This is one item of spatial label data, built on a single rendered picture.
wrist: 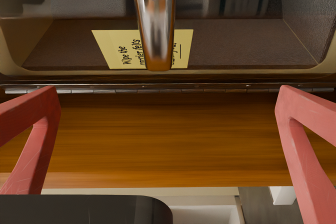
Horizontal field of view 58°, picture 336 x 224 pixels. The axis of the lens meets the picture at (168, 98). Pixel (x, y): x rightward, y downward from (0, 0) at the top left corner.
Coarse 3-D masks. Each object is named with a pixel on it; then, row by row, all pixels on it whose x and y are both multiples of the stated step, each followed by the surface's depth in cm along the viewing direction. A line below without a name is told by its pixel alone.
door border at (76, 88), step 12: (0, 84) 34; (12, 84) 34; (24, 84) 34; (36, 84) 34; (48, 84) 34; (60, 84) 34; (72, 84) 34; (84, 84) 34; (96, 84) 34; (108, 84) 34; (120, 84) 34; (132, 84) 34; (144, 84) 34; (156, 84) 34; (168, 84) 34; (180, 84) 35; (192, 84) 35; (204, 84) 35; (216, 84) 35; (228, 84) 35; (240, 84) 35; (252, 84) 35; (264, 84) 35; (276, 84) 35; (288, 84) 35; (300, 84) 35; (312, 84) 35; (324, 84) 35
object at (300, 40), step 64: (0, 0) 19; (64, 0) 19; (128, 0) 19; (192, 0) 19; (256, 0) 19; (320, 0) 19; (0, 64) 29; (64, 64) 29; (192, 64) 29; (256, 64) 29; (320, 64) 29
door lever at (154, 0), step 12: (144, 0) 11; (156, 0) 11; (168, 0) 11; (144, 12) 11; (156, 12) 11; (168, 12) 12; (144, 24) 12; (156, 24) 12; (168, 24) 12; (144, 36) 13; (156, 36) 13; (168, 36) 13; (144, 48) 15; (156, 48) 14; (168, 48) 15; (144, 60) 16; (156, 60) 16; (168, 60) 16
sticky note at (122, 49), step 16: (96, 32) 23; (112, 32) 23; (128, 32) 23; (176, 32) 23; (192, 32) 23; (112, 48) 26; (128, 48) 26; (176, 48) 26; (112, 64) 29; (128, 64) 29; (144, 64) 29; (176, 64) 29
